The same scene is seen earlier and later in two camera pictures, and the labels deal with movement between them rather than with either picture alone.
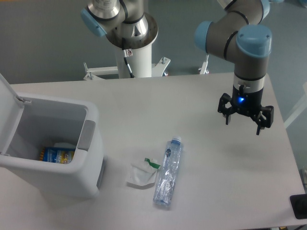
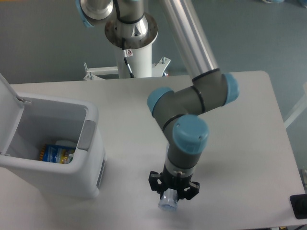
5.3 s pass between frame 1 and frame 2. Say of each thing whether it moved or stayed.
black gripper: moved
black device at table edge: stayed
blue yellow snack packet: stayed
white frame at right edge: stayed
